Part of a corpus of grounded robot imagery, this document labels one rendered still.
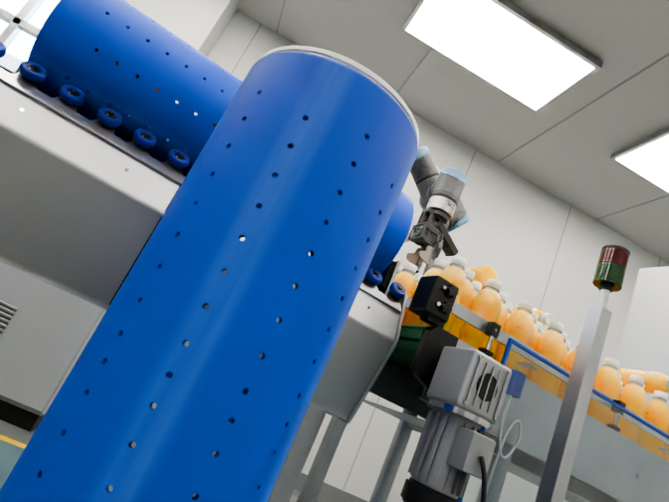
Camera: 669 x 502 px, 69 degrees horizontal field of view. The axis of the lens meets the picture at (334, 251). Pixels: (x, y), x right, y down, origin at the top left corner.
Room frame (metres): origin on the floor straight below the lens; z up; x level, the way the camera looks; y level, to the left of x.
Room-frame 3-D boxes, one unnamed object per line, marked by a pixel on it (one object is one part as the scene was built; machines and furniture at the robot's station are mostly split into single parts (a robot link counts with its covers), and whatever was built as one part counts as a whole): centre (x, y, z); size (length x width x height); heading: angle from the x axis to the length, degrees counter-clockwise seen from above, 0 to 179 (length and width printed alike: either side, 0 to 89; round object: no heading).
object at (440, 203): (1.44, -0.26, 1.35); 0.10 x 0.09 x 0.05; 20
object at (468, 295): (1.24, -0.35, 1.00); 0.07 x 0.07 x 0.19
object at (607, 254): (1.06, -0.63, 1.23); 0.06 x 0.06 x 0.04
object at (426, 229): (1.44, -0.25, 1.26); 0.09 x 0.08 x 0.12; 110
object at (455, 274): (1.18, -0.31, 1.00); 0.07 x 0.07 x 0.19
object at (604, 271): (1.06, -0.63, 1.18); 0.06 x 0.06 x 0.05
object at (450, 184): (1.44, -0.26, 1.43); 0.10 x 0.09 x 0.12; 4
